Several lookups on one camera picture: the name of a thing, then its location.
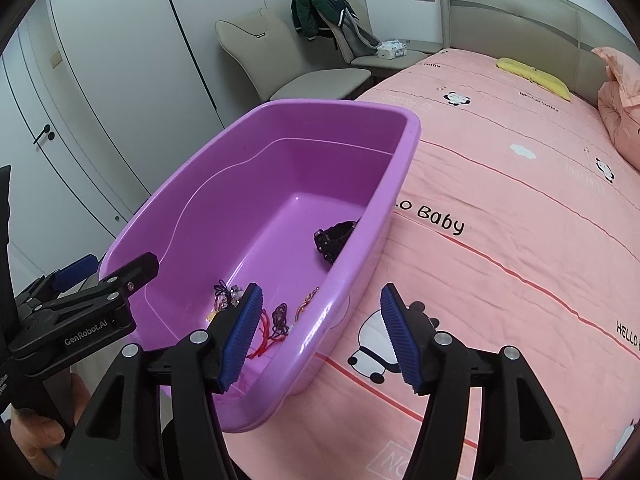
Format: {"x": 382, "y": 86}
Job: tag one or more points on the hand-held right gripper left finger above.
{"x": 245, "y": 335}

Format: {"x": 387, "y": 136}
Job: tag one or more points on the grey bag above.
{"x": 355, "y": 40}

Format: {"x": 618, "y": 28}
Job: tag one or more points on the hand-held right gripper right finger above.
{"x": 400, "y": 340}

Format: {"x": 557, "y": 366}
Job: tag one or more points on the white wardrobe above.
{"x": 125, "y": 85}

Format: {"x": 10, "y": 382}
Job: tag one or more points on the pink ruffled pillow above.
{"x": 620, "y": 65}

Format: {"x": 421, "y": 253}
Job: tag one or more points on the dark green jacket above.
{"x": 312, "y": 12}

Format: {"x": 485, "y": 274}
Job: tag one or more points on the black wristwatch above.
{"x": 332, "y": 237}

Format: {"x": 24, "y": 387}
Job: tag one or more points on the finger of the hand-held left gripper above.
{"x": 75, "y": 270}
{"x": 137, "y": 270}

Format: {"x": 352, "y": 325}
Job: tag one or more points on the small yellow pillow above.
{"x": 535, "y": 77}

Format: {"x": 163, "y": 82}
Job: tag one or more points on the beige bed headboard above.
{"x": 510, "y": 20}

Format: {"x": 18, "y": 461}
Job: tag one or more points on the white tissue pack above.
{"x": 392, "y": 49}

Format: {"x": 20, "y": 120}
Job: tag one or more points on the person's left hand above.
{"x": 35, "y": 432}

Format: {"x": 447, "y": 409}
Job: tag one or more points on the purple plastic basin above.
{"x": 280, "y": 175}

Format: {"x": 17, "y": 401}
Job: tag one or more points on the beige chair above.
{"x": 265, "y": 45}
{"x": 395, "y": 60}

